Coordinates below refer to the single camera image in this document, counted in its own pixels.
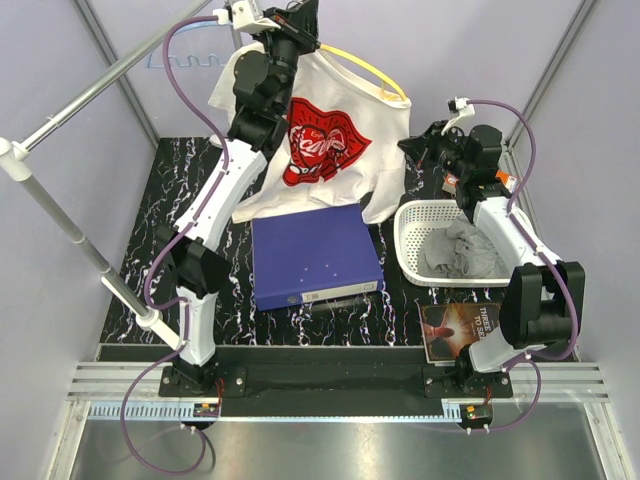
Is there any grey t shirt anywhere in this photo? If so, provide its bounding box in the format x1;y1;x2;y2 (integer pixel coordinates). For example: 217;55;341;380
416;214;509;280

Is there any white plastic basket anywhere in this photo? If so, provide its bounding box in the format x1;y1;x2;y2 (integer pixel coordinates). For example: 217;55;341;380
394;197;538;288

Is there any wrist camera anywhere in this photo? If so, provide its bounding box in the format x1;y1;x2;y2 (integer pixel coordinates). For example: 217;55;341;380
212;0;269;34
441;97;475;136

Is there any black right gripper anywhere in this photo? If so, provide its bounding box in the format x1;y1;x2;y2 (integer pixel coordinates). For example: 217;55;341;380
398;121;472;181

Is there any metal clothes rack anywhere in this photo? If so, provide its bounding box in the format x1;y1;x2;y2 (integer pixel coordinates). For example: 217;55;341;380
0;0;246;351

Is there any light blue plastic hanger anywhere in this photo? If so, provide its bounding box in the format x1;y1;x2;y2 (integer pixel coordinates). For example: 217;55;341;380
168;21;232;69

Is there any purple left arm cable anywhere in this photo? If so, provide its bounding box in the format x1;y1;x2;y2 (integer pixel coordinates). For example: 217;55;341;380
119;15;234;474

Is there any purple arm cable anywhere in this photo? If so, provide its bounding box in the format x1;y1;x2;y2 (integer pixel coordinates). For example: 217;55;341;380
469;98;581;431
119;15;234;474

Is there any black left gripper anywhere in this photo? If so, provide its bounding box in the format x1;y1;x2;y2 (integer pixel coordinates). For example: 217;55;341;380
250;0;318;112

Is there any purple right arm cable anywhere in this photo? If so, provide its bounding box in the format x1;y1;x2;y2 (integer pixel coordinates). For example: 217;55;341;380
469;98;581;431

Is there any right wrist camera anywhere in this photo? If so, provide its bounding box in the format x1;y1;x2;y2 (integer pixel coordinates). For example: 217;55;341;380
441;97;475;136

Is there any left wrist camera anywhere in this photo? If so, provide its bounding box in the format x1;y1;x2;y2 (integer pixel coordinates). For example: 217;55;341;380
212;0;269;34

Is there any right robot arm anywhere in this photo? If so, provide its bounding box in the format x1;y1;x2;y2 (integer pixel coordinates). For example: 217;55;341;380
398;121;585;397

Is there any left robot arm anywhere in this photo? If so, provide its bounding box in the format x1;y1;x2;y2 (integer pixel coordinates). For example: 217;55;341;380
146;1;321;396

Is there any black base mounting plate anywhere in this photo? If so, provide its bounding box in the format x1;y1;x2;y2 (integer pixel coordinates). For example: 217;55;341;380
94;344;514;419

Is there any white t shirt red print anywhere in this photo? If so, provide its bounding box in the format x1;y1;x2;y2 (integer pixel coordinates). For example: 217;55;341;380
209;42;411;224

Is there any dark brown book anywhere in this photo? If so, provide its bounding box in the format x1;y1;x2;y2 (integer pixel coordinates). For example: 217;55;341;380
420;302;500;366

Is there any blue ring binder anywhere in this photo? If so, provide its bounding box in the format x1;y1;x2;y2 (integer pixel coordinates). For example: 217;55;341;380
251;204;384;311

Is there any yellow plastic hanger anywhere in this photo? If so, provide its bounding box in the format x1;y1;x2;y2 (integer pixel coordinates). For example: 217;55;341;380
320;43;408;101

